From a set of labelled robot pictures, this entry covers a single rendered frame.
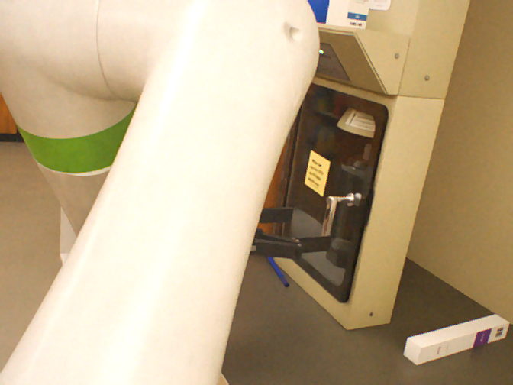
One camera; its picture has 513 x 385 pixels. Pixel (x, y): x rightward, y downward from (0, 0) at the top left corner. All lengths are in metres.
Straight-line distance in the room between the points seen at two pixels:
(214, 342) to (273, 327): 0.81
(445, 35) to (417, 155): 0.21
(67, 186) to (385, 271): 0.72
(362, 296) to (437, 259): 0.46
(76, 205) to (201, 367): 0.34
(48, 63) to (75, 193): 0.15
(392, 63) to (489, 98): 0.49
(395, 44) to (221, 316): 0.74
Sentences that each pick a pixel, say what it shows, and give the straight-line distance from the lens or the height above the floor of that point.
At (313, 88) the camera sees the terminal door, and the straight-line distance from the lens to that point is 1.17.
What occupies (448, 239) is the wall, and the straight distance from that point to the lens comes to 1.49.
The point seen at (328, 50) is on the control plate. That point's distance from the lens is 1.01.
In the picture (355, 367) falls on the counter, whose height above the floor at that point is 0.94.
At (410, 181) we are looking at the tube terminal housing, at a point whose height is 1.25.
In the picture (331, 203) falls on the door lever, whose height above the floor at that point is 1.20.
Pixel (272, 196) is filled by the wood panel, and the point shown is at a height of 1.09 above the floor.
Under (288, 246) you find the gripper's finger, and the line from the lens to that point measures 0.90.
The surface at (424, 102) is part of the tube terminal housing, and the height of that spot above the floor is 1.40.
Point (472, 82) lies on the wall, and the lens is 1.45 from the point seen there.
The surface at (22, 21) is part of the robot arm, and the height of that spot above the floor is 1.48.
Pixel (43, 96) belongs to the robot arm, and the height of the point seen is 1.42.
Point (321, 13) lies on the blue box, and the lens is 1.10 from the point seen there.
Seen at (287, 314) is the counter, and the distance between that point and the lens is 1.13.
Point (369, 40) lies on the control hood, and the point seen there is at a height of 1.49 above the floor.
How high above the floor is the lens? 1.50
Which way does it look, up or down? 18 degrees down
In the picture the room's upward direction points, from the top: 8 degrees clockwise
